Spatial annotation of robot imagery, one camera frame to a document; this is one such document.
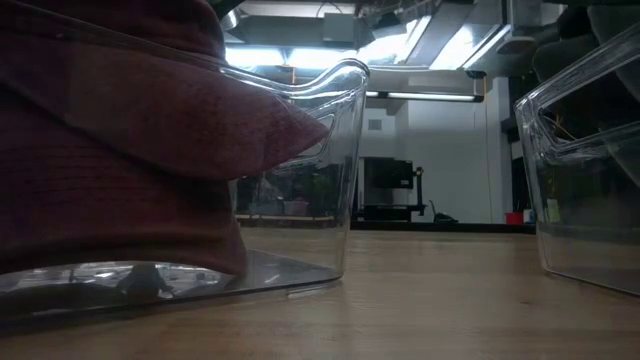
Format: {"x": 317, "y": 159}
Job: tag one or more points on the grey ceiling box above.
{"x": 340, "y": 27}

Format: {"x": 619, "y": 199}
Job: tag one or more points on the black monitor desk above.
{"x": 390, "y": 211}

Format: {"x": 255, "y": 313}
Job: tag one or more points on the grey wall vent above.
{"x": 374, "y": 124}

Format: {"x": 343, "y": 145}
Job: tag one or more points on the black floor object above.
{"x": 442, "y": 216}

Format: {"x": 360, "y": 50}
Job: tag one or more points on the black ceiling camera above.
{"x": 475, "y": 74}

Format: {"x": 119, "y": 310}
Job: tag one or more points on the red container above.
{"x": 514, "y": 218}

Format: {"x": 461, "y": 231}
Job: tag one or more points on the long ceiling light bar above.
{"x": 430, "y": 95}

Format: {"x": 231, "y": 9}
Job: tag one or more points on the black computer monitor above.
{"x": 390, "y": 172}

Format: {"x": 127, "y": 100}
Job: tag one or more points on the clear plastic bin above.
{"x": 530, "y": 150}
{"x": 345, "y": 150}

